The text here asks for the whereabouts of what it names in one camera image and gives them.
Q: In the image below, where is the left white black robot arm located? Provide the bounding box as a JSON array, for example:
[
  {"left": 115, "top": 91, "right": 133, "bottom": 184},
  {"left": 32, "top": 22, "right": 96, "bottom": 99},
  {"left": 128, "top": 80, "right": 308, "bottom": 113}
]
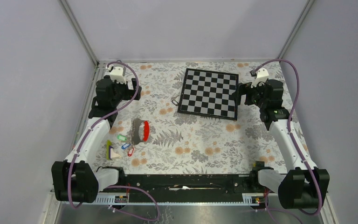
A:
[{"left": 51, "top": 75, "right": 141, "bottom": 204}]

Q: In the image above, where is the green key tag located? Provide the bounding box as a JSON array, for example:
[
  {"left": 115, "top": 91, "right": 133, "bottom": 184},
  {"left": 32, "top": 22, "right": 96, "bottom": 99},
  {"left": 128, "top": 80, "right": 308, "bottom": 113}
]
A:
[{"left": 117, "top": 134, "right": 127, "bottom": 142}]

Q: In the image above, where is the green white small block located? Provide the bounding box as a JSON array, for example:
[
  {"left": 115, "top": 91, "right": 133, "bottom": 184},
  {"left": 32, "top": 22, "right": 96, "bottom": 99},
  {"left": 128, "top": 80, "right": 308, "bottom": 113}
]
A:
[{"left": 106, "top": 140, "right": 121, "bottom": 161}]

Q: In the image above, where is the blue key tag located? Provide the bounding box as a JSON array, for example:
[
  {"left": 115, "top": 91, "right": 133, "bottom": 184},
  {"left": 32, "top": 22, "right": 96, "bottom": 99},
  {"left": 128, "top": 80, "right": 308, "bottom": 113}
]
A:
[{"left": 121, "top": 143, "right": 131, "bottom": 150}]

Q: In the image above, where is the black white checkerboard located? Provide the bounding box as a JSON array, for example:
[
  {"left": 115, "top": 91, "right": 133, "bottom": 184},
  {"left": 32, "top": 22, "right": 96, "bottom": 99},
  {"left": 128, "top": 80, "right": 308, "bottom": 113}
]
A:
[{"left": 178, "top": 68, "right": 239, "bottom": 120}]

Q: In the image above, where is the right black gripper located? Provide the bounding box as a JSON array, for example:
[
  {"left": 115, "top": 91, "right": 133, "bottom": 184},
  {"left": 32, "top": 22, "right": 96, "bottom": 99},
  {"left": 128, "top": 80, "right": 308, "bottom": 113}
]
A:
[{"left": 231, "top": 80, "right": 268, "bottom": 109}]

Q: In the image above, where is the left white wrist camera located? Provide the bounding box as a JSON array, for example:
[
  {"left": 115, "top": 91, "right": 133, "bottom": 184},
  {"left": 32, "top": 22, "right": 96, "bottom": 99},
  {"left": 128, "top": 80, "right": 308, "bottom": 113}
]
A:
[{"left": 104, "top": 65, "right": 126, "bottom": 84}]

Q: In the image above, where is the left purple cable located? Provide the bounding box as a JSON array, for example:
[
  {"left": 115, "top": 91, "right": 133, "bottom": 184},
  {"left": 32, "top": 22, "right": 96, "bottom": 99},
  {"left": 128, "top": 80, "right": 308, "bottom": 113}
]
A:
[{"left": 67, "top": 61, "right": 161, "bottom": 222}]

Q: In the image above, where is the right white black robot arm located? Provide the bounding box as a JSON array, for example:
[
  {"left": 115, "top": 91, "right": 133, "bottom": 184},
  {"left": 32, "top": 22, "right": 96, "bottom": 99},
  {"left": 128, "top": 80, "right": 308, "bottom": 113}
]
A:
[{"left": 233, "top": 79, "right": 330, "bottom": 215}]

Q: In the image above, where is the key with black tag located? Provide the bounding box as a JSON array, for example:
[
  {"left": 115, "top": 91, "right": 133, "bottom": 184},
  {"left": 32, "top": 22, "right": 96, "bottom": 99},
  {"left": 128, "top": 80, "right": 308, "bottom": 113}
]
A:
[{"left": 171, "top": 95, "right": 180, "bottom": 106}]

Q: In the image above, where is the purple cable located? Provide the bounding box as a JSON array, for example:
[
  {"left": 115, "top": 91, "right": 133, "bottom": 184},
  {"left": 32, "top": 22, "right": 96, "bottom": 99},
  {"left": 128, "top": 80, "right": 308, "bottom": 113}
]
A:
[
  {"left": 67, "top": 61, "right": 161, "bottom": 222},
  {"left": 250, "top": 59, "right": 324, "bottom": 224}
]

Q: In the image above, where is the red key tag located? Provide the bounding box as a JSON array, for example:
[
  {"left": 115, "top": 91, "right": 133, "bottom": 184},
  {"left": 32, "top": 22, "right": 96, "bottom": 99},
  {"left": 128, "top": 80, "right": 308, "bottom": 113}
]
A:
[{"left": 127, "top": 147, "right": 135, "bottom": 157}]

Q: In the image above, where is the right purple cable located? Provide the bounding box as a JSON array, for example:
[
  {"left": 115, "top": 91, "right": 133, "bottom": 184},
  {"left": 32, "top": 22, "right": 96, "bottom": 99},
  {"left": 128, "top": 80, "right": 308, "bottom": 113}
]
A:
[{"left": 250, "top": 59, "right": 324, "bottom": 224}]

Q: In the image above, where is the floral patterned mat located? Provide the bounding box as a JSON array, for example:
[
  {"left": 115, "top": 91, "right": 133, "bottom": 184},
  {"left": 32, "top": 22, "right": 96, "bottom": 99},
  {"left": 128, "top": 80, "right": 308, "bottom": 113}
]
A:
[{"left": 91, "top": 62, "right": 287, "bottom": 174}]

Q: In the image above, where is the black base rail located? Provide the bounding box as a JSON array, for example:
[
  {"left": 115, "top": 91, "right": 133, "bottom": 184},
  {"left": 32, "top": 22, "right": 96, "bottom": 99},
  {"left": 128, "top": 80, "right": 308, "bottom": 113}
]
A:
[{"left": 96, "top": 174, "right": 280, "bottom": 203}]

